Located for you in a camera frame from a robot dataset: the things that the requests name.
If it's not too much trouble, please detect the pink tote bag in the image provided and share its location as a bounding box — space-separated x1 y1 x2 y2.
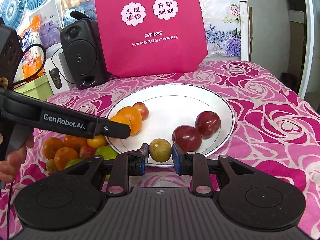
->
95 0 208 77

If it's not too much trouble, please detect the yellow orange small fruit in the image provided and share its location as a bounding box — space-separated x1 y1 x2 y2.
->
86 135 108 149

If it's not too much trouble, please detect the white coffee cup box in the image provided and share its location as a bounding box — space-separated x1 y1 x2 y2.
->
44 52 75 94

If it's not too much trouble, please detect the black speaker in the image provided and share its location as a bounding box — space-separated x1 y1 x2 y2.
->
60 18 111 89

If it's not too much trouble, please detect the dark red plum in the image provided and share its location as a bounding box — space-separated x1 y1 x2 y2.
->
195 111 221 139
172 125 202 153

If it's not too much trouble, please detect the dark red plum front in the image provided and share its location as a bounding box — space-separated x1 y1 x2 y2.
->
172 125 202 153

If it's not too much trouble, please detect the black trash bin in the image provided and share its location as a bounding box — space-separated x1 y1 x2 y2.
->
280 73 298 92

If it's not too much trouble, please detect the black speaker cable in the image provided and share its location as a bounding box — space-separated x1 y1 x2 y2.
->
50 47 75 85

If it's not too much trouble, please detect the bedding poster purple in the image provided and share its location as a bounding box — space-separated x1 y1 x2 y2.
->
29 0 62 49

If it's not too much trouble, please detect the green apple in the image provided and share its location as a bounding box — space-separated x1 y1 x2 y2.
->
95 146 118 160
65 158 82 169

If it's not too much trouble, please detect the mandarin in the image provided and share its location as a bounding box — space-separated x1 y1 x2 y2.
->
54 147 79 171
42 137 64 159

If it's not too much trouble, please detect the large orange front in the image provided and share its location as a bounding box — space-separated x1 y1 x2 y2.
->
63 135 87 153

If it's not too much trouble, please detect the person's left hand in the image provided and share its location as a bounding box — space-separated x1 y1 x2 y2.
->
0 135 34 183

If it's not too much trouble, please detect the green apple front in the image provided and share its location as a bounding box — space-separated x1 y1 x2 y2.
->
65 158 82 169

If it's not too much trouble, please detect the dark red plum back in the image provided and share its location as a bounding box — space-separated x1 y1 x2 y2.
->
195 111 221 139

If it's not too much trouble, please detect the mandarin back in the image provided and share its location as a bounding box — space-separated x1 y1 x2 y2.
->
42 137 64 159

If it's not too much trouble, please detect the brown kiwi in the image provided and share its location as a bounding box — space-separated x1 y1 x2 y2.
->
149 139 172 163
46 159 59 174

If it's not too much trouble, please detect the red yellow apple front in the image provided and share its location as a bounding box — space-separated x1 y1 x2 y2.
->
133 102 149 120

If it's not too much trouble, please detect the small red apple back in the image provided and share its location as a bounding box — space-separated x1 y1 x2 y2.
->
79 146 96 160

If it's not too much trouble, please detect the brown kiwi front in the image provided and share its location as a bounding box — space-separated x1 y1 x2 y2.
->
149 139 172 163

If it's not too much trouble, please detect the black microphone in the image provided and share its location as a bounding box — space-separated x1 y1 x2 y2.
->
70 10 89 21

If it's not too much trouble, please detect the large orange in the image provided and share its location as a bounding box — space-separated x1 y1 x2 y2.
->
110 107 143 135
63 135 87 153

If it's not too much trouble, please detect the green apple back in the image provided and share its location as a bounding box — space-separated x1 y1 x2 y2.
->
95 146 118 160

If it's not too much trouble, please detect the orange paper cup pack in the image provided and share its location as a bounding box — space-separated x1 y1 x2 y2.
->
21 16 44 79

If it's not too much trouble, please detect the white ceramic plate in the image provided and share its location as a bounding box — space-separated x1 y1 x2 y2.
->
107 83 235 157

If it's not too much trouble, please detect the green shoe box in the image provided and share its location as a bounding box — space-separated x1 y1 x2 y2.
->
14 75 53 101

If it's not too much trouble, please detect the blue paper fan left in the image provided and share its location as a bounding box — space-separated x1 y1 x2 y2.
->
1 0 27 30

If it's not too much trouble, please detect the bedding poster blue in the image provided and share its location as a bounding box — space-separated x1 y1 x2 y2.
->
61 0 97 27

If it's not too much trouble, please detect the pink rose tablecloth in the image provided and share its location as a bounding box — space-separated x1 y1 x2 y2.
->
0 60 320 240

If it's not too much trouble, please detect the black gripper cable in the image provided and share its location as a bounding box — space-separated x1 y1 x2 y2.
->
11 43 47 87

